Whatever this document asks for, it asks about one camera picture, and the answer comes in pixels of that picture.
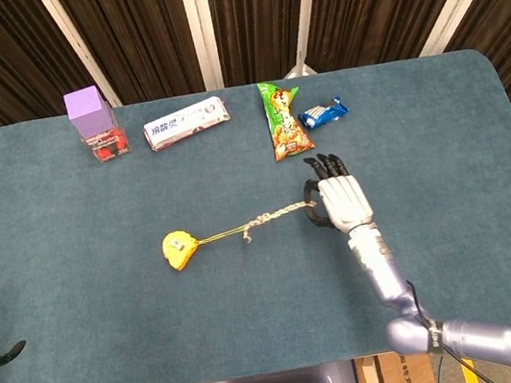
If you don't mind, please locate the dark brown curtain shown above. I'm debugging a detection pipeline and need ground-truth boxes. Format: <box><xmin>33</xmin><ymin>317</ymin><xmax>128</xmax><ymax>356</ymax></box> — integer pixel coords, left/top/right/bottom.
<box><xmin>0</xmin><ymin>0</ymin><xmax>511</xmax><ymax>252</ymax></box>

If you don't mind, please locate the blue cookie packet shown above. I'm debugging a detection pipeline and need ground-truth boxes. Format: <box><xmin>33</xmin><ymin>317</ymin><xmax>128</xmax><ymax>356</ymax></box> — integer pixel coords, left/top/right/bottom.
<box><xmin>295</xmin><ymin>93</ymin><xmax>353</xmax><ymax>133</ymax></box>

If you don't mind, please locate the white toothpaste box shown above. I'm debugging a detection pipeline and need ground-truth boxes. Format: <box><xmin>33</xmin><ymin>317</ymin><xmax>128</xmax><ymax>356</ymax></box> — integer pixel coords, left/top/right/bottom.
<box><xmin>138</xmin><ymin>94</ymin><xmax>235</xmax><ymax>156</ymax></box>

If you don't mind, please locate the green snack bag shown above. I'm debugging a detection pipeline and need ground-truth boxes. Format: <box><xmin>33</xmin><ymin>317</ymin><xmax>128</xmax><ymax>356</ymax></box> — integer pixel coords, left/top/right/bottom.
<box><xmin>255</xmin><ymin>75</ymin><xmax>318</xmax><ymax>165</ymax></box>

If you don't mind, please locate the beige braided rope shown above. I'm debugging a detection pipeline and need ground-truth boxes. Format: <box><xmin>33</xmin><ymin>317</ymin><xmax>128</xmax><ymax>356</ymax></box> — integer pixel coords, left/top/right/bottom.
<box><xmin>236</xmin><ymin>196</ymin><xmax>324</xmax><ymax>245</ymax></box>

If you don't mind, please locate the clear box with purple top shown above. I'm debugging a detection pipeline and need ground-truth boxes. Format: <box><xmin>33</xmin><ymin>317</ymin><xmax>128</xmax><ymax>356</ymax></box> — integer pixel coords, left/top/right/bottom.
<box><xmin>61</xmin><ymin>81</ymin><xmax>133</xmax><ymax>170</ymax></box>

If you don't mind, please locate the printed brown cardboard box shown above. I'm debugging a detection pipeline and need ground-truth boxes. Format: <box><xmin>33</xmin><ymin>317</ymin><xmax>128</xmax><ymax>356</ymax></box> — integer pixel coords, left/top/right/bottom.
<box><xmin>353</xmin><ymin>346</ymin><xmax>438</xmax><ymax>383</ymax></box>

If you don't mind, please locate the blue felt table cover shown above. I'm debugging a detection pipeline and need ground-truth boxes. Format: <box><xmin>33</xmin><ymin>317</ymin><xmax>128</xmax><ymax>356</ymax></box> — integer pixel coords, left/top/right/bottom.
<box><xmin>0</xmin><ymin>40</ymin><xmax>511</xmax><ymax>383</ymax></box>

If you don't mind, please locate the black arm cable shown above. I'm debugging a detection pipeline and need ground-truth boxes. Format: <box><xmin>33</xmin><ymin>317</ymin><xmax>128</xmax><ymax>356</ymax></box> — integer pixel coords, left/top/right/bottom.
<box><xmin>404</xmin><ymin>270</ymin><xmax>494</xmax><ymax>383</ymax></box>

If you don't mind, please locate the yellow tape measure with strap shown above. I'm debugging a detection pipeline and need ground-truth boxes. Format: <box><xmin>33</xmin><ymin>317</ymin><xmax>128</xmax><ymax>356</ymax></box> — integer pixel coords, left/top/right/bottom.
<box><xmin>159</xmin><ymin>219</ymin><xmax>254</xmax><ymax>275</ymax></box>

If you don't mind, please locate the blue floor cable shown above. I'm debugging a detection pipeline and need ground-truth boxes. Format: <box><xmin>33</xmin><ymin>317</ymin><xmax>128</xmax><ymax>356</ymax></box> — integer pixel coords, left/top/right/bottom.
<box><xmin>431</xmin><ymin>355</ymin><xmax>451</xmax><ymax>383</ymax></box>

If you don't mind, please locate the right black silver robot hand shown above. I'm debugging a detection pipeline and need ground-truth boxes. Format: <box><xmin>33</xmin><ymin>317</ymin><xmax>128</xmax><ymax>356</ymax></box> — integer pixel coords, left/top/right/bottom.
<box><xmin>297</xmin><ymin>146</ymin><xmax>380</xmax><ymax>243</ymax></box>

